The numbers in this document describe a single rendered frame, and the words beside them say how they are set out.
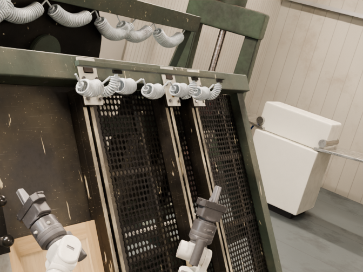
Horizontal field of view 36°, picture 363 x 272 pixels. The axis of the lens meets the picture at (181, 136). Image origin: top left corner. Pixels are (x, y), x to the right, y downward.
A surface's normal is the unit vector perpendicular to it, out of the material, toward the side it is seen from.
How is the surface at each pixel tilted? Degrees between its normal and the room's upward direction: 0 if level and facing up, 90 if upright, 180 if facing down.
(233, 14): 90
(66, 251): 25
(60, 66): 57
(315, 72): 90
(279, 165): 90
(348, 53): 90
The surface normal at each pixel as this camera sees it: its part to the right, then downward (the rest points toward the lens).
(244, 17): -0.27, 0.14
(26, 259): 0.81, -0.22
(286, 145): -0.53, 0.04
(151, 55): 0.80, 0.34
